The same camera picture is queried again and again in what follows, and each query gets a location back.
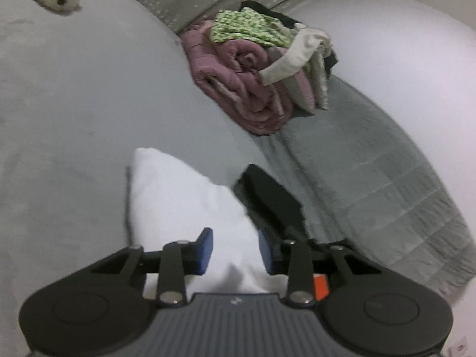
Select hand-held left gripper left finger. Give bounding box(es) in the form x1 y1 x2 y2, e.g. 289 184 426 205
91 227 215 309

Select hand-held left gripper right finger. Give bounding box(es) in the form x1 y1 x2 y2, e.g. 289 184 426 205
257 227 380 309

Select white garment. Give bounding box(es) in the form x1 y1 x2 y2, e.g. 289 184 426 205
124 147 289 294

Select orange box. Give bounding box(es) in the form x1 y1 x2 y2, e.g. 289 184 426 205
313 274 331 301

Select grey quilt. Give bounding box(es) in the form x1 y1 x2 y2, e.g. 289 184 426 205
251 72 471 298

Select pale striped cloth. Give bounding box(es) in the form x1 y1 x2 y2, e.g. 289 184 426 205
297 52 330 110

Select pink quilted blanket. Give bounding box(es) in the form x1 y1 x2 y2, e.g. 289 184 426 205
178 20 317 136

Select cream garment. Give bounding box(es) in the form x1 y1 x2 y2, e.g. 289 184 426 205
258 22 333 86

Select grey bed sheet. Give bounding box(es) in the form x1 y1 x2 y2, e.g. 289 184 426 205
0 0 283 357

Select green patterned garment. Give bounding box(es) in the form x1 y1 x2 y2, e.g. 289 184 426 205
209 9 298 49

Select black crumpled garment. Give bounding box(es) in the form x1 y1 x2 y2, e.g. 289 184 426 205
240 1 339 77

